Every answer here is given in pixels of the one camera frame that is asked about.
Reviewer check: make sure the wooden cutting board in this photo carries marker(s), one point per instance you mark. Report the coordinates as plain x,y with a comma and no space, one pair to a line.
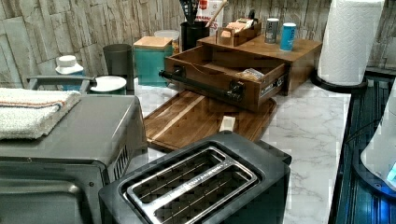
188,117

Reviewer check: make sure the teal canister with wooden lid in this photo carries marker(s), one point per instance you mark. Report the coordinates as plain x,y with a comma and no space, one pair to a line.
149,55

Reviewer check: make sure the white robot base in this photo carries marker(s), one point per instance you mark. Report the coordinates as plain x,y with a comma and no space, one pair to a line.
374,161

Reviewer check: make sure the silver toaster oven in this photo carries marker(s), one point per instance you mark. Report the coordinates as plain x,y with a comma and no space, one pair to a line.
55,179

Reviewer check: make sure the black utensil holder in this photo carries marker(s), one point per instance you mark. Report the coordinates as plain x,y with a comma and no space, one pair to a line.
191,33

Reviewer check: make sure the wooden spoon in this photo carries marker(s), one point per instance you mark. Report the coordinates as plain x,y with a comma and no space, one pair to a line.
220,7

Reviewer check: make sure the black spatula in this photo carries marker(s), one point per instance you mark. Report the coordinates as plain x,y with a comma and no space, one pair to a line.
190,8

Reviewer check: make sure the black two-slot toaster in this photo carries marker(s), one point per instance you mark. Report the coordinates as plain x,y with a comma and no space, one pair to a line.
221,179

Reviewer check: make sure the white paper towel roll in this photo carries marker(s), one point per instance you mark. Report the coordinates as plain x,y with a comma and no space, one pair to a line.
348,40

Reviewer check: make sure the wooden tea organizer tray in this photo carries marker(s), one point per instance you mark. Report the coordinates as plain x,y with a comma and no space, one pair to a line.
238,32

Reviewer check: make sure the grey shaker can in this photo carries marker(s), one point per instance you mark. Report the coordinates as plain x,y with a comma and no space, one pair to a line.
271,30

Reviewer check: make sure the black paper towel holder base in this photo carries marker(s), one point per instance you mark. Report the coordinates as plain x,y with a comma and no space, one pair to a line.
315,79

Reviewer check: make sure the grey cup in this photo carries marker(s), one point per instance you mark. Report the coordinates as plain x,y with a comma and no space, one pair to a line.
119,62

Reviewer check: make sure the wooden drawer with black handle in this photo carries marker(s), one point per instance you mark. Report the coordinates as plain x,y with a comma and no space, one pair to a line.
210,71

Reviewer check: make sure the wooden drawer cabinet box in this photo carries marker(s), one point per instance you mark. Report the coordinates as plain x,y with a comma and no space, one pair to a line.
303,59

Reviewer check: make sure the clear snack jar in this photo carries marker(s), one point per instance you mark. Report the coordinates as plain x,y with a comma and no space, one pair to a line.
173,34

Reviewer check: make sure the white striped towel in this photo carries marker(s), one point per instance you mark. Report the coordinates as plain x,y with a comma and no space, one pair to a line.
28,114

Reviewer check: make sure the snack packet in drawer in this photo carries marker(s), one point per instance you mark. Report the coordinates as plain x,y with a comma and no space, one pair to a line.
251,74

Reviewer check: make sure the blue shaker can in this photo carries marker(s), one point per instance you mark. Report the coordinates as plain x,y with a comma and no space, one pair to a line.
287,36

